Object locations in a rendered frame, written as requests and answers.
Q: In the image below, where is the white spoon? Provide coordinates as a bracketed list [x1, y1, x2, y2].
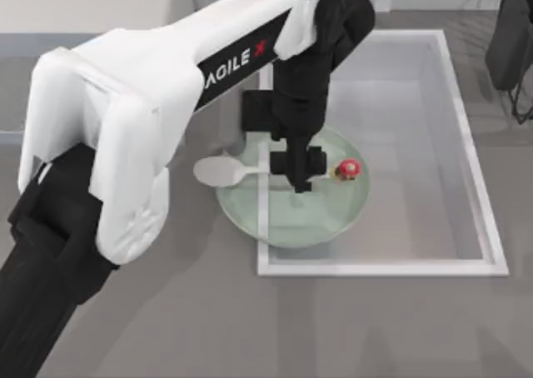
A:
[192, 156, 272, 188]

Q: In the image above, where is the pale green plate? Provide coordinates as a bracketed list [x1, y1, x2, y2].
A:
[215, 123, 371, 248]

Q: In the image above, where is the red mushroom toy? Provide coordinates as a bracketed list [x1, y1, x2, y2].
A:
[331, 157, 363, 184]

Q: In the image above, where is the white sink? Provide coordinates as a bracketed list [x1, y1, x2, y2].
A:
[256, 28, 511, 277]

